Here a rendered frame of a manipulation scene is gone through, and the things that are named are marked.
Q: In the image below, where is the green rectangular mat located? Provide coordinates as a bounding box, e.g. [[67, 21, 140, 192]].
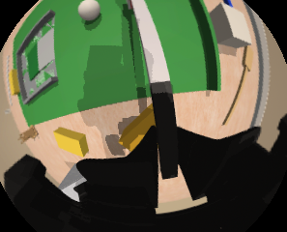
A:
[[12, 0, 209, 128]]

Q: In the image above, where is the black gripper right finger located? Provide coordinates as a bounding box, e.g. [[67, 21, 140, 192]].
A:
[[177, 127, 260, 200]]

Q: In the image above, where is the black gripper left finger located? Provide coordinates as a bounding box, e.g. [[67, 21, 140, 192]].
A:
[[76, 125, 158, 209]]

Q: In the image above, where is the blue golf putter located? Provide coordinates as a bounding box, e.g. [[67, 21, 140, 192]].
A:
[[224, 0, 233, 8]]

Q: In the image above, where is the white golf ball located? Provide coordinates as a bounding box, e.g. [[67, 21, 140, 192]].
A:
[[78, 0, 100, 20]]

